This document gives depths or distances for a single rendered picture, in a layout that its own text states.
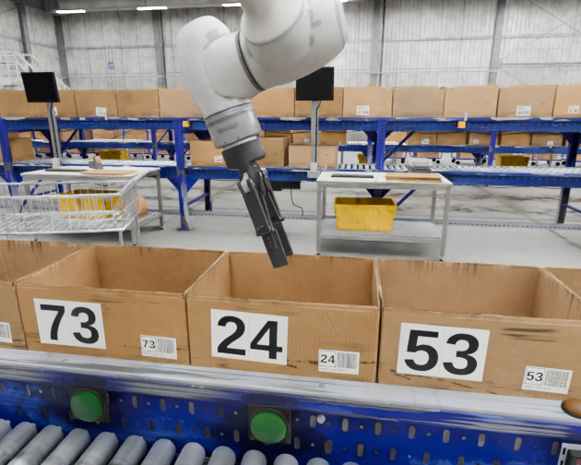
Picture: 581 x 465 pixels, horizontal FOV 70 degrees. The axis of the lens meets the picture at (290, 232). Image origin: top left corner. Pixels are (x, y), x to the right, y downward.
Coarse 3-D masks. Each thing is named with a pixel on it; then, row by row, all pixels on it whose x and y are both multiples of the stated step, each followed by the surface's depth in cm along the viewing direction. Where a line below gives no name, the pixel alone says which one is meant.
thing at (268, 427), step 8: (256, 416) 82; (264, 416) 81; (272, 416) 81; (256, 424) 82; (264, 424) 81; (272, 424) 81; (280, 424) 81; (256, 432) 82; (264, 432) 82; (272, 432) 81; (280, 432) 81; (264, 440) 82; (272, 440) 82
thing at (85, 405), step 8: (80, 392) 87; (88, 392) 87; (72, 400) 88; (80, 400) 87; (88, 400) 87; (96, 400) 87; (72, 408) 88; (80, 408) 87; (88, 408) 87; (96, 408) 87; (80, 416) 88; (88, 416) 88; (96, 416) 88
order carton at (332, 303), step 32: (224, 256) 109; (256, 256) 112; (288, 256) 110; (320, 256) 109; (192, 288) 88; (224, 288) 110; (256, 288) 114; (288, 288) 113; (320, 288) 111; (352, 288) 110; (192, 320) 87; (288, 320) 83; (320, 320) 82; (352, 320) 81; (192, 352) 89; (288, 352) 85
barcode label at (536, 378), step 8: (528, 368) 78; (536, 368) 78; (544, 368) 77; (528, 376) 78; (536, 376) 78; (544, 376) 78; (552, 376) 78; (560, 376) 77; (568, 376) 77; (528, 384) 79; (536, 384) 78; (544, 384) 78; (552, 384) 78; (560, 384) 78; (568, 384) 77; (560, 392) 78
